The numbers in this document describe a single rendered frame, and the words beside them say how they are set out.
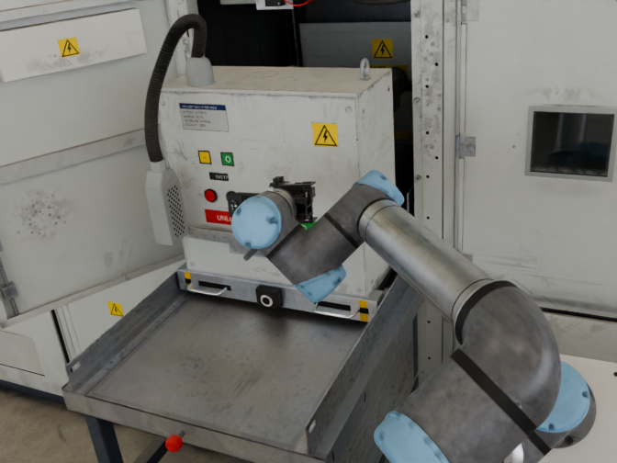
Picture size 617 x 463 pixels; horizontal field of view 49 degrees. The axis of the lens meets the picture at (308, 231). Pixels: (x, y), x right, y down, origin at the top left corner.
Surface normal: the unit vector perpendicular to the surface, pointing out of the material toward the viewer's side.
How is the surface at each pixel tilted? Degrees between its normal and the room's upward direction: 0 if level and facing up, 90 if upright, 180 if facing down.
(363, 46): 90
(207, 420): 0
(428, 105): 90
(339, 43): 90
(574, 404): 39
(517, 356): 33
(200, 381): 0
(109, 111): 90
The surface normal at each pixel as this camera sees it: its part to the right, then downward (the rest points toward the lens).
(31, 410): -0.08, -0.89
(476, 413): -0.18, -0.16
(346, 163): -0.40, 0.44
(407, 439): -0.55, -0.48
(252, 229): -0.18, 0.18
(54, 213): 0.58, 0.31
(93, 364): 0.91, 0.11
